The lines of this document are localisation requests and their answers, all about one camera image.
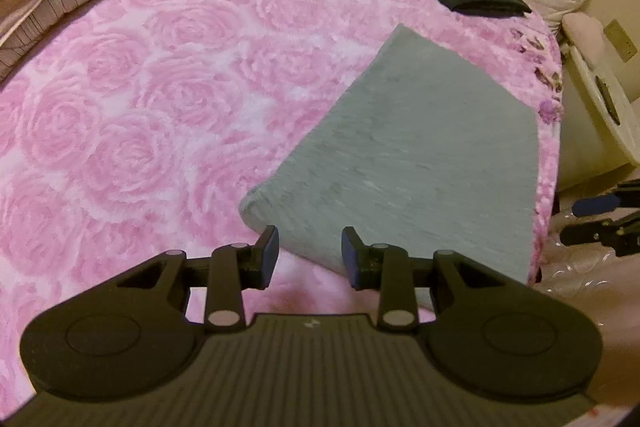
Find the wall outlet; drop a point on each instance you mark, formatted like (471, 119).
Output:
(621, 41)

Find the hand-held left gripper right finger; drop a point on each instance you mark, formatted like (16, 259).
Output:
(351, 257)

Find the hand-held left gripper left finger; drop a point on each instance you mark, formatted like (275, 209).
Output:
(267, 257)

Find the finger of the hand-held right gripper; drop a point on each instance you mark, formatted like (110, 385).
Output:
(595, 205)
(600, 234)

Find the cream bedside cabinet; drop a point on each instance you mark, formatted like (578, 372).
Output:
(595, 77)

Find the cream bed side panel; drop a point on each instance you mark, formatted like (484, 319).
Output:
(580, 147)

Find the pink rose blanket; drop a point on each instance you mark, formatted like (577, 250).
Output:
(150, 107)

